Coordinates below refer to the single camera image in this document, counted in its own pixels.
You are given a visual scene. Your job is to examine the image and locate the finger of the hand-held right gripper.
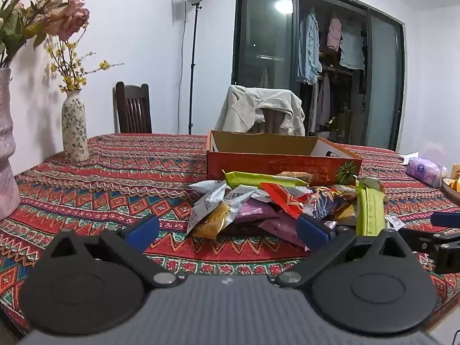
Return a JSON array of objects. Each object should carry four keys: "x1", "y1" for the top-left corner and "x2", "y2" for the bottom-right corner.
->
[
  {"x1": 430, "y1": 212, "x2": 460, "y2": 228},
  {"x1": 398, "y1": 227, "x2": 460, "y2": 251}
]

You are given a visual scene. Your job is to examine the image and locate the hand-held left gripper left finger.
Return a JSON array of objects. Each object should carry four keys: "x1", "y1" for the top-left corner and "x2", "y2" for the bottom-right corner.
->
[{"x1": 47, "y1": 216, "x2": 180, "y2": 289}]

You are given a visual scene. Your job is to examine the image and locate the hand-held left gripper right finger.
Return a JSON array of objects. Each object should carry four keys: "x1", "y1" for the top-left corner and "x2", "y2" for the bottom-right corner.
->
[{"x1": 275, "y1": 214, "x2": 408, "y2": 290}]

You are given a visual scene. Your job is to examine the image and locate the blue and orange snack packet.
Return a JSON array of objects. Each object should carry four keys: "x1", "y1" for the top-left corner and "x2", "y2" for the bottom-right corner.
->
[{"x1": 308, "y1": 186, "x2": 357, "y2": 221}]

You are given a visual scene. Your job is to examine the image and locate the red snack packet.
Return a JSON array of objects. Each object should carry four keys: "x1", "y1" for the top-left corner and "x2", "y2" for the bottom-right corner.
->
[{"x1": 260, "y1": 183, "x2": 317, "y2": 221}]

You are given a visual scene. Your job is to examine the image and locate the golden orange snack packet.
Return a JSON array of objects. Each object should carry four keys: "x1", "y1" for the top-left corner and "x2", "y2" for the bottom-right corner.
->
[{"x1": 277, "y1": 171, "x2": 313, "y2": 184}]

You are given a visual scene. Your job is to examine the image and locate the long lime green snack packet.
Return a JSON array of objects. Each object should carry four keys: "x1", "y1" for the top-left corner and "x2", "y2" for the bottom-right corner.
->
[{"x1": 223, "y1": 170, "x2": 310, "y2": 189}]

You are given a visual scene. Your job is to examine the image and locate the orange cardboard box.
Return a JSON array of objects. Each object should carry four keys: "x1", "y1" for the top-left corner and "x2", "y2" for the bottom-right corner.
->
[{"x1": 206, "y1": 130, "x2": 362, "y2": 188}]

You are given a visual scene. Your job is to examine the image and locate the plate of orange fruit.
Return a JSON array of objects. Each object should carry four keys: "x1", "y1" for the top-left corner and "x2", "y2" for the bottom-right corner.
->
[{"x1": 441, "y1": 163, "x2": 460, "y2": 205}]

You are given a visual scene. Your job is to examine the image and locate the purple tissue pack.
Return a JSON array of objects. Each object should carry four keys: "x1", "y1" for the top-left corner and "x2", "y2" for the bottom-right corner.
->
[{"x1": 406, "y1": 157, "x2": 448, "y2": 188}]

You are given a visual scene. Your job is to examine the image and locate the brown chair under jacket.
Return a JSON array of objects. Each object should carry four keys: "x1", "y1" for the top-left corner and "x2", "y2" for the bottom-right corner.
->
[{"x1": 249, "y1": 109, "x2": 288, "y2": 136}]

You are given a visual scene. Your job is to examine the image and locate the dark wooden chair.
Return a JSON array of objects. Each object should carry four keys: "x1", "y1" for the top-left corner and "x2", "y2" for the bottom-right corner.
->
[{"x1": 113, "y1": 81, "x2": 153, "y2": 134}]

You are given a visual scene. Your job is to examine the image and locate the white floral vase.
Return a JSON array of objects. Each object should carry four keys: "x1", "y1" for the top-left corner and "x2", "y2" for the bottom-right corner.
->
[{"x1": 61, "y1": 91, "x2": 90, "y2": 162}]

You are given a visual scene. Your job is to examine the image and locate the hanging pale pink clothes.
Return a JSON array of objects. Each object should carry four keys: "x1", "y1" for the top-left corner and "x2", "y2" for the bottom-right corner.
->
[{"x1": 308, "y1": 75, "x2": 332, "y2": 134}]

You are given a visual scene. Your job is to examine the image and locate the beige jacket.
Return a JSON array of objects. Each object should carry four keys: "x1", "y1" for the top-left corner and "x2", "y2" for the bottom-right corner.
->
[{"x1": 215, "y1": 85, "x2": 306, "y2": 137}]

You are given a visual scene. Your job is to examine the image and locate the yellow flower branches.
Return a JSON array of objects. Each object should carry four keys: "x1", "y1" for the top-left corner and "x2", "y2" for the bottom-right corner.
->
[{"x1": 46, "y1": 36, "x2": 125, "y2": 94}]

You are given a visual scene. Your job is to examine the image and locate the hanging light blue shirt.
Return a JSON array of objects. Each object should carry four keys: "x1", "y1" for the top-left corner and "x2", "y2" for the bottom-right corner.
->
[{"x1": 297, "y1": 8, "x2": 323, "y2": 86}]

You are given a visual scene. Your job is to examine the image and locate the hanging white garment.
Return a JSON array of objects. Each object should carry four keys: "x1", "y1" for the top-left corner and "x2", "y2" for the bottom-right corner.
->
[{"x1": 339, "y1": 24, "x2": 366, "y2": 70}]

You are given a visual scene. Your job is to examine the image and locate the dark sliding glass door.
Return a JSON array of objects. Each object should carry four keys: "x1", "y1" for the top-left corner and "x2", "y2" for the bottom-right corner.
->
[{"x1": 232, "y1": 0, "x2": 406, "y2": 152}]

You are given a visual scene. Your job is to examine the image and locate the hanging pink garment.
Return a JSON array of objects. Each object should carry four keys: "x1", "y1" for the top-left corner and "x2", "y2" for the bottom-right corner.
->
[{"x1": 327, "y1": 16, "x2": 343, "y2": 53}]

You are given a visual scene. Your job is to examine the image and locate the black light cable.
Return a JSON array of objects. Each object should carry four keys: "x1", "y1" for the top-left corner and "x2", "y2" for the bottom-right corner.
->
[{"x1": 177, "y1": 1, "x2": 187, "y2": 133}]

